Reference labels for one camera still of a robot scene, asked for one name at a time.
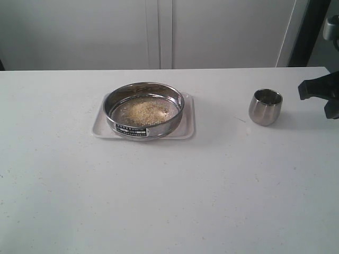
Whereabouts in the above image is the white rectangular plastic tray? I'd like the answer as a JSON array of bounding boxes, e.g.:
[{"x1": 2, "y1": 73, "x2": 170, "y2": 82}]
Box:
[{"x1": 92, "y1": 93, "x2": 195, "y2": 140}]

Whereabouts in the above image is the yellowish grain powder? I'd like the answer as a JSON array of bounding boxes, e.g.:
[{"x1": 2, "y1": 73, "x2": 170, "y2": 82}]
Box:
[{"x1": 120, "y1": 101, "x2": 171, "y2": 126}]

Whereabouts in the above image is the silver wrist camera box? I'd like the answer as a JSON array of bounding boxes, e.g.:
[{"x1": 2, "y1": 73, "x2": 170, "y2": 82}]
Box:
[{"x1": 323, "y1": 15, "x2": 339, "y2": 41}]

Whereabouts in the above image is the stainless steel cup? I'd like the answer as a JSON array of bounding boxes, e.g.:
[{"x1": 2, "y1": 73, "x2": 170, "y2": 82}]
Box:
[{"x1": 248, "y1": 89, "x2": 283, "y2": 126}]

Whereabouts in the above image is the white cabinet with doors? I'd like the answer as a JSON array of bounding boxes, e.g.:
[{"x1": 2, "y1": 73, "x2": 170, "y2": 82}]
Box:
[{"x1": 1, "y1": 1, "x2": 308, "y2": 70}]

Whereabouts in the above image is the round stainless steel sieve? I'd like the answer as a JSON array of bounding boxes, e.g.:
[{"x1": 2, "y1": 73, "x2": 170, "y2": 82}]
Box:
[{"x1": 102, "y1": 82, "x2": 185, "y2": 141}]

